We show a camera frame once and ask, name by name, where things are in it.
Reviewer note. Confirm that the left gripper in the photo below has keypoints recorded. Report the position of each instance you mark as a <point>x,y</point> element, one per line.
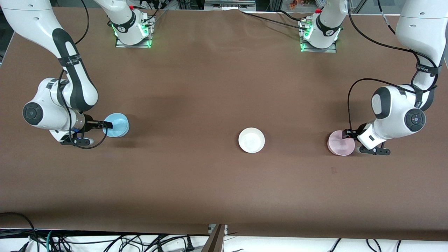
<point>350,133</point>

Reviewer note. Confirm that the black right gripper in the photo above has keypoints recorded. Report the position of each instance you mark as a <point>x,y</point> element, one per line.
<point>90,123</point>

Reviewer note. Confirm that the light blue bowl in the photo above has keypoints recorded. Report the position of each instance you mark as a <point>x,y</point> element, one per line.
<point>120,126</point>

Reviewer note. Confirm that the pink bowl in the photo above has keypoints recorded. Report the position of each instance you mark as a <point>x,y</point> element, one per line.
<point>337,145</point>

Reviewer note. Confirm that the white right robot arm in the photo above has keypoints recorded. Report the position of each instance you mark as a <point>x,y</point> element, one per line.
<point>45,108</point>

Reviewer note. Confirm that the white bowl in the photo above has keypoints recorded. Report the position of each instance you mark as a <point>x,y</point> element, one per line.
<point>251,140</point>

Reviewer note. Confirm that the brown table cover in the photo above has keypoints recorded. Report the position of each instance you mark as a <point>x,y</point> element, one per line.
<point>210,87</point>

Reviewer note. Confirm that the orange small object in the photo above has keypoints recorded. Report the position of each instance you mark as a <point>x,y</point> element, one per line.
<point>293,4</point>

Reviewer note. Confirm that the black power plug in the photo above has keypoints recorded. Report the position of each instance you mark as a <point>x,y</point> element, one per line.
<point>189,244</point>

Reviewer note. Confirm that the silver metal device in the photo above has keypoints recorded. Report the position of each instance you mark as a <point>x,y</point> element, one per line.
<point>229,4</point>

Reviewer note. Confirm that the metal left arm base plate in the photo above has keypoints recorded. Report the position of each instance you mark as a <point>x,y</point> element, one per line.
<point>332,49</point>

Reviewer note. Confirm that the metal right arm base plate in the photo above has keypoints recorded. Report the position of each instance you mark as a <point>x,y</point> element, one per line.
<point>148,38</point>

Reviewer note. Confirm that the dark angled support post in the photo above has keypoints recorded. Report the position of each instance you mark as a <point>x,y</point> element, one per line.
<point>214,241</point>

